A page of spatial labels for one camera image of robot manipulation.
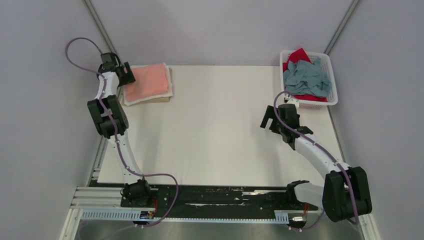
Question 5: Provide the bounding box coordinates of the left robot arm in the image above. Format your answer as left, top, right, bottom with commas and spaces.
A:
87, 52, 153, 208

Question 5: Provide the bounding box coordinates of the folded white t shirt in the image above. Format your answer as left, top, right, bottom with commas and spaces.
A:
119, 62, 174, 107

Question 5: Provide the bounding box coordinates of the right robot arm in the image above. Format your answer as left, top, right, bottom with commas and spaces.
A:
260, 103, 373, 222

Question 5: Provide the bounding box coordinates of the white slotted cable duct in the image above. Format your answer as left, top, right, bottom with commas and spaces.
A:
80, 209, 290, 224

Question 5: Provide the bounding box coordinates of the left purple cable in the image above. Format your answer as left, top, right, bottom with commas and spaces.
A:
64, 37, 180, 229

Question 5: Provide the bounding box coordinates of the left aluminium frame post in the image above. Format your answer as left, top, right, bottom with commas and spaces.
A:
81, 0, 124, 64

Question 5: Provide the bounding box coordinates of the white plastic basket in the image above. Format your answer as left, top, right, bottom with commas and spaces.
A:
279, 50, 338, 109

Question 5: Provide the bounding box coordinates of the salmon pink t shirt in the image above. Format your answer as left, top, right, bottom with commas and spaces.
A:
125, 62, 171, 104

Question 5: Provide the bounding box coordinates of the right aluminium frame post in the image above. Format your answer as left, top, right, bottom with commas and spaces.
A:
324, 0, 363, 55

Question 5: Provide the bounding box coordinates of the red t shirt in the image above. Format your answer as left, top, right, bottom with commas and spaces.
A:
282, 48, 328, 102

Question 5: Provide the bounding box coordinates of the aluminium frame post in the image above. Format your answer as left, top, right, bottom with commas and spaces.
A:
81, 0, 124, 64
324, 0, 363, 55

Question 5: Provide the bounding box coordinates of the folded beige t shirt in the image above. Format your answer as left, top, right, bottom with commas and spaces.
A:
120, 66, 174, 106

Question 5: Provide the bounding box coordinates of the purple cable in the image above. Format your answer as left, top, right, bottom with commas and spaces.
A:
64, 37, 180, 229
272, 91, 360, 232

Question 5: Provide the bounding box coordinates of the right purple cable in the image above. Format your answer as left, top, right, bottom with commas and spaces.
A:
272, 91, 360, 232

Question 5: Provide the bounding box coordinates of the grey blue t shirt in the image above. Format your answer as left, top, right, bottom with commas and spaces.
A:
283, 57, 332, 98

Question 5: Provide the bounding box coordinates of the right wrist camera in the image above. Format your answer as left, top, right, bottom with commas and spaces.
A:
284, 96, 300, 109

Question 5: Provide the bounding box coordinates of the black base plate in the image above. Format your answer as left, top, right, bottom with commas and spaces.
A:
130, 184, 318, 219

